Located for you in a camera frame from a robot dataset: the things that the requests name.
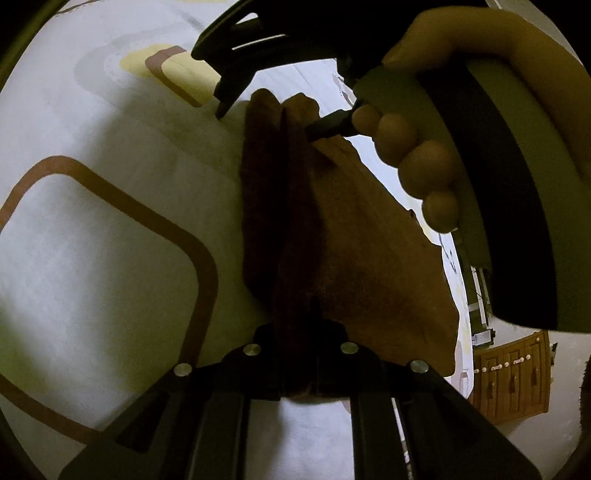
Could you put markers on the person's right hand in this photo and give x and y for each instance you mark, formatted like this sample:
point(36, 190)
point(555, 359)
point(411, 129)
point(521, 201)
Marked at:
point(425, 157)

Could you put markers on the wooden cabinet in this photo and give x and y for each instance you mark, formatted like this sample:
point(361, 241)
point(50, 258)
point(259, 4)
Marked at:
point(512, 378)

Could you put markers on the brown small cloth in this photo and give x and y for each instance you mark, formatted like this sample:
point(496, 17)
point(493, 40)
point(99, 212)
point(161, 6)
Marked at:
point(360, 258)

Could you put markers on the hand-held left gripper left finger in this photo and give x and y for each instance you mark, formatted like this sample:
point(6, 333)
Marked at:
point(258, 369)

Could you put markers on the metal rack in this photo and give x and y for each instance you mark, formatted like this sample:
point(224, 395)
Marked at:
point(479, 300)

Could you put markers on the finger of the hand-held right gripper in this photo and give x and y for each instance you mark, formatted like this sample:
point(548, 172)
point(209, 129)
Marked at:
point(231, 50)
point(330, 127)

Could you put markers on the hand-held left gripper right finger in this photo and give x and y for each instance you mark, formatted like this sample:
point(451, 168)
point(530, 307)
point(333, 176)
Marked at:
point(334, 369)

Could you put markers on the white patterned bed sheet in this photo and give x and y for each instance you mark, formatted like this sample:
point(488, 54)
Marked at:
point(115, 254)

